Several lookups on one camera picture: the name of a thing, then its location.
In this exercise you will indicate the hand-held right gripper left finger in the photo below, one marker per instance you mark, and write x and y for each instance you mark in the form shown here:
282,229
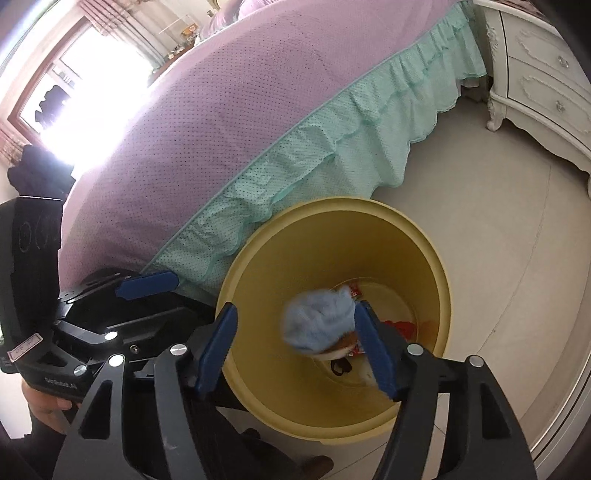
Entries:
214,350

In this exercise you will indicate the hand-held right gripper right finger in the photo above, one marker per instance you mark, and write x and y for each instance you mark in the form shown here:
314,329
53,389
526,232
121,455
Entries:
376,355

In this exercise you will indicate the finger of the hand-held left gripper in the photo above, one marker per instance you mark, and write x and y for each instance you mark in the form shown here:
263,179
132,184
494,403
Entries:
138,323
147,282

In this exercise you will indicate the brown and white item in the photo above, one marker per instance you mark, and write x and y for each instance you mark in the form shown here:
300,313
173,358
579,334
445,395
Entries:
344,346

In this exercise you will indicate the long red snack wrapper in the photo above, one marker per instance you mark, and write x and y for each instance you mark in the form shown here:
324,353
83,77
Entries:
401,328

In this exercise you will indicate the black cloth scrunchie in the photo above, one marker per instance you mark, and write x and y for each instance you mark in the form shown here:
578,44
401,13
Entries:
339,367

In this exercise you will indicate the white fluffy ball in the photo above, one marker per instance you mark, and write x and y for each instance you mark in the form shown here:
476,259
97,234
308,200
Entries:
318,321

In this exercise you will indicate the red and white snack packet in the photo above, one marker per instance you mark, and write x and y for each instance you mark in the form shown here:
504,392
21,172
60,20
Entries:
353,291

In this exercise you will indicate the yellow plastic bin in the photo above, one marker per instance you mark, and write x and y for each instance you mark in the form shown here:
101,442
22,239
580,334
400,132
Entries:
277,258

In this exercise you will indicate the person's left forearm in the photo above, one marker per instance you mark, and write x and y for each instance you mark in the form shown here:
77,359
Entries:
23,454

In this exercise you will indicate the person's left hand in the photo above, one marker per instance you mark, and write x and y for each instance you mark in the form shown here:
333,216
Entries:
46,410

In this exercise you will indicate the person's brown shoe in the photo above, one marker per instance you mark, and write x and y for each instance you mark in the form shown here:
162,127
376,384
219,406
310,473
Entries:
318,465

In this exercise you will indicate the patterned pink curtain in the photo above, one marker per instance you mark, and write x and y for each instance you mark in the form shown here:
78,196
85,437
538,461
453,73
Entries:
9,141
138,27

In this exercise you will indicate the dark hanging balcony clothes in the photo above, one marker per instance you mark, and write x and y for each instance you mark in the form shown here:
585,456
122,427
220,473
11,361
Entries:
53,104

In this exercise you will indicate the purple dotted bed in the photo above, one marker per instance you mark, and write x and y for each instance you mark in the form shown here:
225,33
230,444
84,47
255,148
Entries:
207,115

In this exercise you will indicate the wooden framed balcony door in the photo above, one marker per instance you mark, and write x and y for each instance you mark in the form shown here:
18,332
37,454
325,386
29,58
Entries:
83,92

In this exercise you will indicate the teal bed skirt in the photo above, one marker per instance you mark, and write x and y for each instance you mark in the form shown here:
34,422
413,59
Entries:
323,138

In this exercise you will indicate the row of small ornaments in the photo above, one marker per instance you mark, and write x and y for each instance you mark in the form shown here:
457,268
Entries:
187,32

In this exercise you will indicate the long purple pillow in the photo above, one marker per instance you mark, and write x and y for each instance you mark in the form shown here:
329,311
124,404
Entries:
231,14

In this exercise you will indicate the white carved nightstand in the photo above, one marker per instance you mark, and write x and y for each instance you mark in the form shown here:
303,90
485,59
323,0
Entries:
540,69

